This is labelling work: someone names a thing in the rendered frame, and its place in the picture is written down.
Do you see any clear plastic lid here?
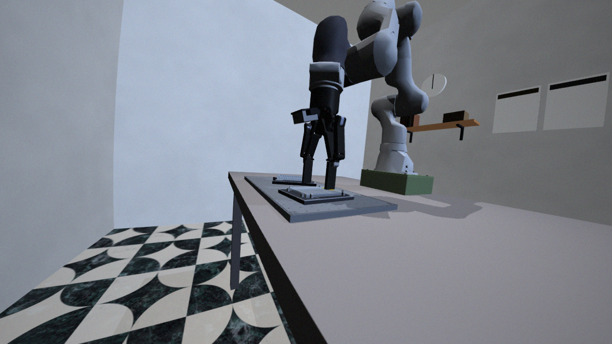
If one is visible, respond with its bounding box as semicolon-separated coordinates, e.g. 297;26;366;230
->
290;186;342;198

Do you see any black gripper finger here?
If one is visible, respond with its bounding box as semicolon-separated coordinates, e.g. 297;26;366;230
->
300;120;322;183
319;115;346;190

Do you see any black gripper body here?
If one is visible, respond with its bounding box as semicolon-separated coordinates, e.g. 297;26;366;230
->
309;86;340;135

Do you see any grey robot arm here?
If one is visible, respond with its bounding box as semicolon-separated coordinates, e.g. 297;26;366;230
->
309;0;429;175

